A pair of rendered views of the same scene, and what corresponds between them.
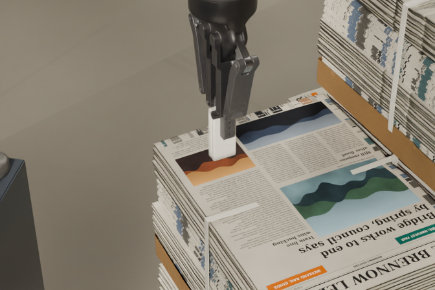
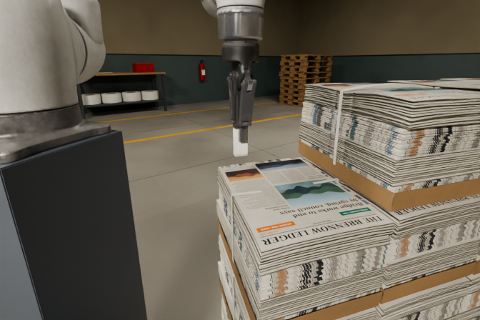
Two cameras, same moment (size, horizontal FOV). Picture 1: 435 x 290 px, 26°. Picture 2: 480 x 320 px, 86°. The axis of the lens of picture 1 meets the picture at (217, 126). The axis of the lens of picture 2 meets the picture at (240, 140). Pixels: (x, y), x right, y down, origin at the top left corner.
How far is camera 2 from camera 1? 0.62 m
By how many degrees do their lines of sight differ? 21
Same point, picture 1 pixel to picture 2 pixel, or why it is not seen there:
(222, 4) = (236, 48)
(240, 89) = (246, 103)
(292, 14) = not seen: hidden behind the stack
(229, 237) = (241, 203)
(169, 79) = not seen: hidden behind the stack
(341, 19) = (309, 116)
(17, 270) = (105, 195)
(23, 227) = (115, 171)
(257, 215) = (259, 196)
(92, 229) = (215, 236)
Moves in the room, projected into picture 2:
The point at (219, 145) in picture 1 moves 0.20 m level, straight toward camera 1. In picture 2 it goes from (238, 147) to (213, 189)
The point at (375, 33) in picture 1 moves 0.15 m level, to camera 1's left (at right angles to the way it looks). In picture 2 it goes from (326, 115) to (271, 113)
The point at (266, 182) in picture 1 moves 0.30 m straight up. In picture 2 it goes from (267, 183) to (271, 61)
